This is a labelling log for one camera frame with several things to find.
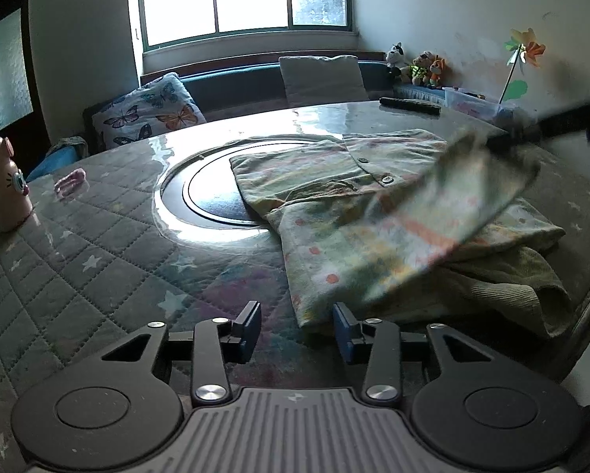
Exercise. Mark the blue cloth bundle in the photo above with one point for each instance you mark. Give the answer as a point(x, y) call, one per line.
point(58, 157)

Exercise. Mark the dark door with frosted glass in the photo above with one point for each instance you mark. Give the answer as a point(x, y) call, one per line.
point(6, 69)

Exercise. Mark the orange plush toy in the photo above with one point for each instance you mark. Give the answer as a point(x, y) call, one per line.
point(436, 73)

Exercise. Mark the brown plush with green vest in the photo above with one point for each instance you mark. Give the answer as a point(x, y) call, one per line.
point(421, 70)

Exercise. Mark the colourful paper pinwheel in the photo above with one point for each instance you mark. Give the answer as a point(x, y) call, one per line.
point(524, 49)

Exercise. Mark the blue bench sofa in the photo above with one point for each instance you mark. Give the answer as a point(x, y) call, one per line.
point(230, 86)

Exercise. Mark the small pink hair clip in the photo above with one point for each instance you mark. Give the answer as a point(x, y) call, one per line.
point(70, 182)

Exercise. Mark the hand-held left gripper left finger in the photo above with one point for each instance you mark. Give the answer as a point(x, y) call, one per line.
point(248, 326)

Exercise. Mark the black remote control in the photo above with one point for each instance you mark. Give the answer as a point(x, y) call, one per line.
point(409, 105)

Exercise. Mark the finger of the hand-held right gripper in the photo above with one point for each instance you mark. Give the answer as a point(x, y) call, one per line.
point(541, 125)

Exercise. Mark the clear plastic storage box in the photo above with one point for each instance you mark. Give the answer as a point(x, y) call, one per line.
point(472, 103)

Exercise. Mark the butterfly print pillow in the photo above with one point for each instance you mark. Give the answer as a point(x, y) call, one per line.
point(147, 113)

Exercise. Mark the grey pillow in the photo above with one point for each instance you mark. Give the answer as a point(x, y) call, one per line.
point(322, 81)

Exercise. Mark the pink cat face bottle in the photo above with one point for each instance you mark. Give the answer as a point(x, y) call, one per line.
point(1, 187)

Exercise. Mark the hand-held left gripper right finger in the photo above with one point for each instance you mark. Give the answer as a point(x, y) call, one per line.
point(344, 327)

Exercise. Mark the round black turntable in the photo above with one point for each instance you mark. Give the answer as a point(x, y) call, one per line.
point(216, 202)

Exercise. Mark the pastel patterned button shirt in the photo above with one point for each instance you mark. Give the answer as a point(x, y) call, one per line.
point(334, 236)

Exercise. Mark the black and white cow plush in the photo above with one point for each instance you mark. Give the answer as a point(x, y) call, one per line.
point(397, 59)

